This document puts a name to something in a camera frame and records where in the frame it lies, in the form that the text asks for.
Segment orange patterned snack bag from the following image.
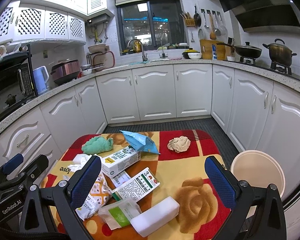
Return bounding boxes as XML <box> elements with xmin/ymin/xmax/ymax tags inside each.
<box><xmin>76</xmin><ymin>172</ymin><xmax>111</xmax><ymax>220</ymax></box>

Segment white tissue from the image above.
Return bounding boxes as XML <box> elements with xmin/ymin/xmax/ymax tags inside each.
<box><xmin>68</xmin><ymin>153</ymin><xmax>92</xmax><ymax>172</ymax></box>

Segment white green plastic wrapper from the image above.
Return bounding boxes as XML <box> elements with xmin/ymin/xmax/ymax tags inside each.
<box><xmin>98</xmin><ymin>197</ymin><xmax>141</xmax><ymax>230</ymax></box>

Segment white green milk carton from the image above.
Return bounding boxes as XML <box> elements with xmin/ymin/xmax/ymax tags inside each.
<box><xmin>101</xmin><ymin>146</ymin><xmax>141</xmax><ymax>178</ymax></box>

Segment green towel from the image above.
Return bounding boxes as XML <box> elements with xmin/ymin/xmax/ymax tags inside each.
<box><xmin>81</xmin><ymin>136</ymin><xmax>113</xmax><ymax>155</ymax></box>

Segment watermelon frost medicine box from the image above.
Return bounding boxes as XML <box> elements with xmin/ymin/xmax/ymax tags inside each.
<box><xmin>111</xmin><ymin>167</ymin><xmax>160</xmax><ymax>202</ymax></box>

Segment blue snack bag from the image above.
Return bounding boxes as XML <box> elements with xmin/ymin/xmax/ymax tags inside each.
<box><xmin>120</xmin><ymin>131</ymin><xmax>160</xmax><ymax>154</ymax></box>

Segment white foam sponge block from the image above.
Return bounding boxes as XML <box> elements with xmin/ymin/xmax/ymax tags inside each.
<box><xmin>130</xmin><ymin>196</ymin><xmax>180</xmax><ymax>237</ymax></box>

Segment beige paper ball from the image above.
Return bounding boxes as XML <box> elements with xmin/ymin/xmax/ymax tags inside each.
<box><xmin>167</xmin><ymin>136</ymin><xmax>191</xmax><ymax>153</ymax></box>

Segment beige trash bin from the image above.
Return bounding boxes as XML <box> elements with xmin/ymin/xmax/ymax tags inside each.
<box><xmin>230</xmin><ymin>150</ymin><xmax>286</xmax><ymax>197</ymax></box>

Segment kitchen faucet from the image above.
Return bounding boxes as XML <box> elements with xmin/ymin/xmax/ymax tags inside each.
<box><xmin>127</xmin><ymin>38</ymin><xmax>148</xmax><ymax>62</ymax></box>

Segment kitchen window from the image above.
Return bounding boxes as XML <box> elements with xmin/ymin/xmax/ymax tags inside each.
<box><xmin>116</xmin><ymin>0</ymin><xmax>186</xmax><ymax>52</ymax></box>

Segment colourful rose blanket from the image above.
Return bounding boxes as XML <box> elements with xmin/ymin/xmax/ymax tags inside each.
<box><xmin>40</xmin><ymin>130</ymin><xmax>230</xmax><ymax>239</ymax></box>

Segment black microwave oven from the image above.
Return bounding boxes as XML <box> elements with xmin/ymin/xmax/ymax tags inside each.
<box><xmin>0</xmin><ymin>51</ymin><xmax>38</xmax><ymax>122</ymax></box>

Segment blue electric kettle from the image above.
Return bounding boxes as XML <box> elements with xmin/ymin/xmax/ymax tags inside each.
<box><xmin>33</xmin><ymin>66</ymin><xmax>50</xmax><ymax>95</ymax></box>

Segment red rice cooker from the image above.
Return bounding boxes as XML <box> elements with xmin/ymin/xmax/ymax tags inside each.
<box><xmin>50</xmin><ymin>60</ymin><xmax>81</xmax><ymax>86</ymax></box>

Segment white lower cabinets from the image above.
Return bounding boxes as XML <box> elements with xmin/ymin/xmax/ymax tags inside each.
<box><xmin>0</xmin><ymin>61</ymin><xmax>300</xmax><ymax>197</ymax></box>

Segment dish rack with bowl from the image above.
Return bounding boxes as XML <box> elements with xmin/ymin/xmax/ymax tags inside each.
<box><xmin>86</xmin><ymin>44</ymin><xmax>115</xmax><ymax>72</ymax></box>

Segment white lattice upper cabinets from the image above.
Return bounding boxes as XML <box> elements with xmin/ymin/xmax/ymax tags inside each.
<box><xmin>0</xmin><ymin>1</ymin><xmax>86</xmax><ymax>44</ymax></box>

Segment gas water heater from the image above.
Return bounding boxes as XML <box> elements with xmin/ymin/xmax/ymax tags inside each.
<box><xmin>86</xmin><ymin>9</ymin><xmax>114</xmax><ymax>27</ymax></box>

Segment bronze stock pot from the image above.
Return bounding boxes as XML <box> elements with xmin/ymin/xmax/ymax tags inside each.
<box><xmin>262</xmin><ymin>38</ymin><xmax>297</xmax><ymax>67</ymax></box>

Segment black wok with lid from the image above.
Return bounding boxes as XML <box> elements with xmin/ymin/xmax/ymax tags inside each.
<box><xmin>217</xmin><ymin>42</ymin><xmax>262</xmax><ymax>59</ymax></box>

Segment yellow black casserole pot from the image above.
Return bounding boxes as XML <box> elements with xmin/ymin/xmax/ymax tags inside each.
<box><xmin>182</xmin><ymin>48</ymin><xmax>202</xmax><ymax>59</ymax></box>

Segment wooden cutting board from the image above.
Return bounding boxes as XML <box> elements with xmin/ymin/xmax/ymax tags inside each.
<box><xmin>200</xmin><ymin>40</ymin><xmax>226</xmax><ymax>60</ymax></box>

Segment range hood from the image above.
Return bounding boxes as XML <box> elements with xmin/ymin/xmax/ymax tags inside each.
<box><xmin>219</xmin><ymin>0</ymin><xmax>300</xmax><ymax>35</ymax></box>

